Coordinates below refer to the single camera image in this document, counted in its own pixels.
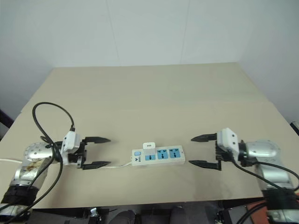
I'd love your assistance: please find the red orange base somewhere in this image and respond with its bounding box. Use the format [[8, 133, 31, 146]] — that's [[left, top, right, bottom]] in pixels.
[[242, 200, 273, 224]]

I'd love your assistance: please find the white charger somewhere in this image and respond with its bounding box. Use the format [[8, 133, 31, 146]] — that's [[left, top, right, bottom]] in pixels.
[[142, 142, 156, 156]]

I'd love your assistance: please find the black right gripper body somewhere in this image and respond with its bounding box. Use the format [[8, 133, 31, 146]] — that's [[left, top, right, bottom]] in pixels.
[[214, 142, 237, 162]]

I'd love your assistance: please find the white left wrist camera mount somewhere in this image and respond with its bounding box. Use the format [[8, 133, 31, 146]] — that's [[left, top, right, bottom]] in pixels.
[[61, 131, 81, 165]]

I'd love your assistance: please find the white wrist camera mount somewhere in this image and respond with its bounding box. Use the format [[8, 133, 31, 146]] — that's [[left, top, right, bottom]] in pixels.
[[61, 131, 81, 165], [216, 127, 240, 153]]

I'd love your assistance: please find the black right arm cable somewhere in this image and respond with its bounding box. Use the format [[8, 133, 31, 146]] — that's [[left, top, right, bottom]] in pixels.
[[228, 139, 299, 224]]

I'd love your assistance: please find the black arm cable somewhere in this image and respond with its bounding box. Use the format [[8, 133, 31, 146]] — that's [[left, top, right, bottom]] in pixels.
[[0, 102, 76, 224], [228, 139, 299, 224]]

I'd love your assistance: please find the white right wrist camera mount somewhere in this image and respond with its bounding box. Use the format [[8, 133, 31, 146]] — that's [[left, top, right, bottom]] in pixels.
[[216, 127, 240, 153]]

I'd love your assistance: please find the white power strip cord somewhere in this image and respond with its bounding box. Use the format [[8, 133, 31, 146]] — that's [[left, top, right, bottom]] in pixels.
[[0, 158, 133, 169]]

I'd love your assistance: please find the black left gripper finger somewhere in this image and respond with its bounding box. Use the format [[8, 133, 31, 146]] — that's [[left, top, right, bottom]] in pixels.
[[82, 161, 112, 170], [82, 136, 111, 146]]

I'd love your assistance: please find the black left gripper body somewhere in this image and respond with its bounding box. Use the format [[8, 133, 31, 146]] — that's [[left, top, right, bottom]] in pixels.
[[68, 139, 88, 169]]

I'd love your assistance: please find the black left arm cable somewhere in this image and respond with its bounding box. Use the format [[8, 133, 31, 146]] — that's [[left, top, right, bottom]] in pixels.
[[0, 102, 76, 224]]

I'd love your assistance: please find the white power strip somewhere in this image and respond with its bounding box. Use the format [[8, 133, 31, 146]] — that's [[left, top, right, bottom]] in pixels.
[[131, 145, 186, 167]]

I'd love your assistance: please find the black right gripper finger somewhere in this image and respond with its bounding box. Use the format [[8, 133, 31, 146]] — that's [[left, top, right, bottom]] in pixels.
[[188, 160, 222, 171], [190, 133, 218, 143]]

